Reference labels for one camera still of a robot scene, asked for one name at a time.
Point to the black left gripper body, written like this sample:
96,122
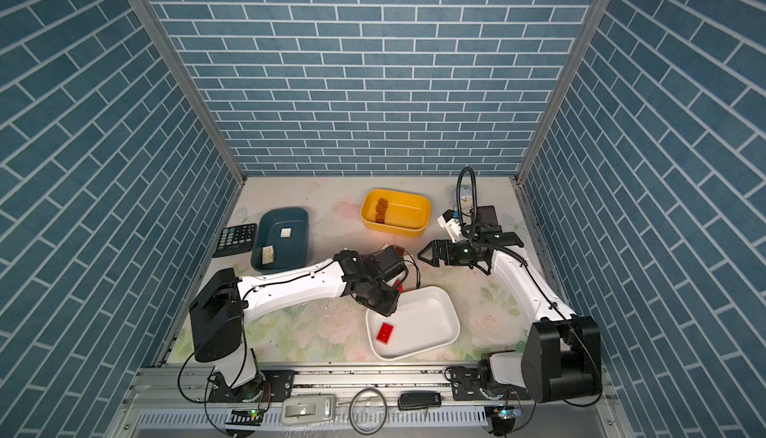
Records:
380,297

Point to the black calculator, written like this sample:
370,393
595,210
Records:
235,240

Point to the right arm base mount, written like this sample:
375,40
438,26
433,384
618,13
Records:
472,384

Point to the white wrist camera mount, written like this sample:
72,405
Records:
453,224

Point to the brown lego brick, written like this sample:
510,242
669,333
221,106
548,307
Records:
381,209

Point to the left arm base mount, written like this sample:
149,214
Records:
270,385

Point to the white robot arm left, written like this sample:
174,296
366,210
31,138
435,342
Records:
228,302

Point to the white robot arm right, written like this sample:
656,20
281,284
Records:
562,359

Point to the red lego brick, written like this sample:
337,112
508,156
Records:
384,333

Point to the yellow plastic bin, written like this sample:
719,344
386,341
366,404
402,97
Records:
408,214

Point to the aluminium rail base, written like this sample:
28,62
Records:
171,402

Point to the black key fob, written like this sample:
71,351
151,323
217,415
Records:
418,400

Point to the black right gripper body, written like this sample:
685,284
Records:
462,254

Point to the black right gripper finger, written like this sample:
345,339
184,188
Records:
434,261
433,250

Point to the grey plastic box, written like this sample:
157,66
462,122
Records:
308,409

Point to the dark teal plastic bin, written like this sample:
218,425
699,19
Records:
290,253

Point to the white plastic bin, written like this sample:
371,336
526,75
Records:
425,319

